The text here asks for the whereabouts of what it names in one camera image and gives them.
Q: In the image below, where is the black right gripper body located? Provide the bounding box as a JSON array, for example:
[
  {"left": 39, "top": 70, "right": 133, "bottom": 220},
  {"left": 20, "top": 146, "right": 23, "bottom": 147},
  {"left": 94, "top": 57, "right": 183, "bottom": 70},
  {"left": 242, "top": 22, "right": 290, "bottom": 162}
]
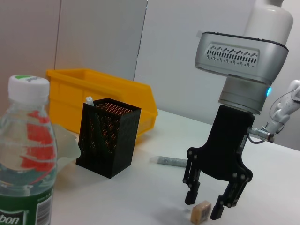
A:
[{"left": 182, "top": 105, "right": 255, "bottom": 186}]

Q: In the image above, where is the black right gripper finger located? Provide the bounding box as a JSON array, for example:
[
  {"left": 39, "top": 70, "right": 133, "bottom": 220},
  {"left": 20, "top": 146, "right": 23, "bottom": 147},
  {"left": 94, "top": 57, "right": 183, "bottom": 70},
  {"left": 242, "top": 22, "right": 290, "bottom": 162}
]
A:
[
  {"left": 182, "top": 154, "right": 203, "bottom": 204},
  {"left": 210, "top": 174, "right": 253, "bottom": 220}
]

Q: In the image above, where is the tan rubber eraser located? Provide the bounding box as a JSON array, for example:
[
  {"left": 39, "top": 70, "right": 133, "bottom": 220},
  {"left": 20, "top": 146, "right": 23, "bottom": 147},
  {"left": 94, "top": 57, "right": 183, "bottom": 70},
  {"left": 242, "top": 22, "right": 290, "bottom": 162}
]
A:
[{"left": 190, "top": 200, "right": 212, "bottom": 223}]

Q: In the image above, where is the grey marker pen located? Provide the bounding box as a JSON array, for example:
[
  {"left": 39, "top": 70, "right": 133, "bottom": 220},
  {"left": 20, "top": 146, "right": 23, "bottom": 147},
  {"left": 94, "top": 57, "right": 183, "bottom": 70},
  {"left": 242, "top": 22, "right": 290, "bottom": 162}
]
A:
[{"left": 150, "top": 156, "right": 188, "bottom": 168}]

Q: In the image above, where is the clear water bottle green label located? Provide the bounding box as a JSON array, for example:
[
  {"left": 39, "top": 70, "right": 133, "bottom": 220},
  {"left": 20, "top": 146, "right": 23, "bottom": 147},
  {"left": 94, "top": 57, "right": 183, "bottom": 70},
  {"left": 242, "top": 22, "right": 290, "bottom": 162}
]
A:
[{"left": 0, "top": 74, "right": 58, "bottom": 225}]

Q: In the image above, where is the black mesh pen holder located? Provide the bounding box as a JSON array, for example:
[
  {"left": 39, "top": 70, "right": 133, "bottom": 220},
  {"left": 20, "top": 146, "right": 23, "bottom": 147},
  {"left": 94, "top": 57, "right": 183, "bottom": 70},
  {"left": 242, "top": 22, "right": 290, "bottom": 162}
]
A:
[{"left": 75, "top": 97, "right": 142, "bottom": 179}]

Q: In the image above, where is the yellow plastic storage bin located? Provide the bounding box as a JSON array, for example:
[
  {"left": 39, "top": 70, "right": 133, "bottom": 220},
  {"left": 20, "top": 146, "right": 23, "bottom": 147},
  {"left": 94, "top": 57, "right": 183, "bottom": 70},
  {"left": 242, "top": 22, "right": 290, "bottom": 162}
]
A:
[{"left": 45, "top": 68, "right": 159, "bottom": 139}]

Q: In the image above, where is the right gripper cable with plug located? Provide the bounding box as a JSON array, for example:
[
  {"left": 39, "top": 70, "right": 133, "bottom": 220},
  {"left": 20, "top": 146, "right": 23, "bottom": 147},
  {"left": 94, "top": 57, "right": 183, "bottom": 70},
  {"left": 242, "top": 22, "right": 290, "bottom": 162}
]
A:
[{"left": 248, "top": 126, "right": 276, "bottom": 143}]

